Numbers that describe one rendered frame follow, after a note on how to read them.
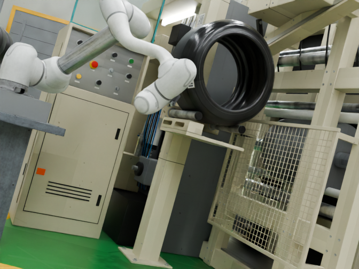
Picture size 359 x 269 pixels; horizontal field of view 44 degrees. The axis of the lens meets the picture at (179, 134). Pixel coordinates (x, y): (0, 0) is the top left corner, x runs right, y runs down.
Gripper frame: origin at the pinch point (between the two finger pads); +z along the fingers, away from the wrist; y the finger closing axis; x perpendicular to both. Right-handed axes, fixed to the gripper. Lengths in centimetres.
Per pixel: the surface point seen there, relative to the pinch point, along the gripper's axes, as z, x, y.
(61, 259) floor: -33, -70, 73
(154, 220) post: 22, -43, 78
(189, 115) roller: 17.7, -5.0, 16.4
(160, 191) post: 27, -38, 62
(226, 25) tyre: 33.8, 18.6, -25.1
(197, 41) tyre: 22.2, 5.4, -20.1
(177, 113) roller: 28.9, -17.3, 16.6
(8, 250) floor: -49, -87, 60
